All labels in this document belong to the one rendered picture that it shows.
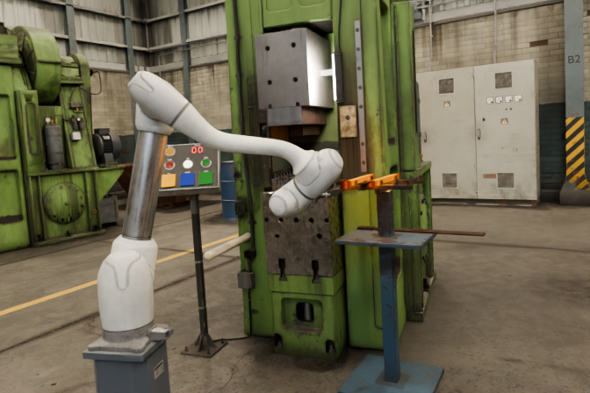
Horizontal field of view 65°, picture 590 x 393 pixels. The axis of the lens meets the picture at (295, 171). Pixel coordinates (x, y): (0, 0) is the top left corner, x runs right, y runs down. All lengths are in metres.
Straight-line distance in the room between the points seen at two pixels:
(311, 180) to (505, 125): 6.08
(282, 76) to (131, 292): 1.45
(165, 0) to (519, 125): 8.57
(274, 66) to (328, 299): 1.27
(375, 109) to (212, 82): 8.50
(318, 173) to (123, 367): 0.83
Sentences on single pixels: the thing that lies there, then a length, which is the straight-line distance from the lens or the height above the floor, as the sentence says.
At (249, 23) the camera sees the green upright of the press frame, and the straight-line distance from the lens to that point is 2.81.
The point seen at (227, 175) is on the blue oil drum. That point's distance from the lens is 7.04.
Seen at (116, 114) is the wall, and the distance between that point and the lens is 11.56.
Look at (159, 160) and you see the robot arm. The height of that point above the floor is 1.15.
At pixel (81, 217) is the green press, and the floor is 0.28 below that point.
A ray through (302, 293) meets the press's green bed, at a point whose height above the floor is 0.36.
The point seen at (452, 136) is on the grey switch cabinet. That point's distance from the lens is 7.57.
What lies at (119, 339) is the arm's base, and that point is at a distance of 1.56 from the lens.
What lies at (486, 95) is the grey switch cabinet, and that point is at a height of 1.65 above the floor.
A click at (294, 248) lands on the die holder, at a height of 0.61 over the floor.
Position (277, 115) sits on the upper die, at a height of 1.33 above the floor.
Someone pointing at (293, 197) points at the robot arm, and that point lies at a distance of 1.54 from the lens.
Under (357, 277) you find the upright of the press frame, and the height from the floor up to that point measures 0.41.
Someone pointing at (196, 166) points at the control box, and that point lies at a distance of 2.61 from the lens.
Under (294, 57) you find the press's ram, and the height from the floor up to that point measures 1.62.
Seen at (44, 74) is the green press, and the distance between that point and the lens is 6.89.
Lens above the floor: 1.21
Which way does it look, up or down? 4 degrees down
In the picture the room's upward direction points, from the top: 3 degrees counter-clockwise
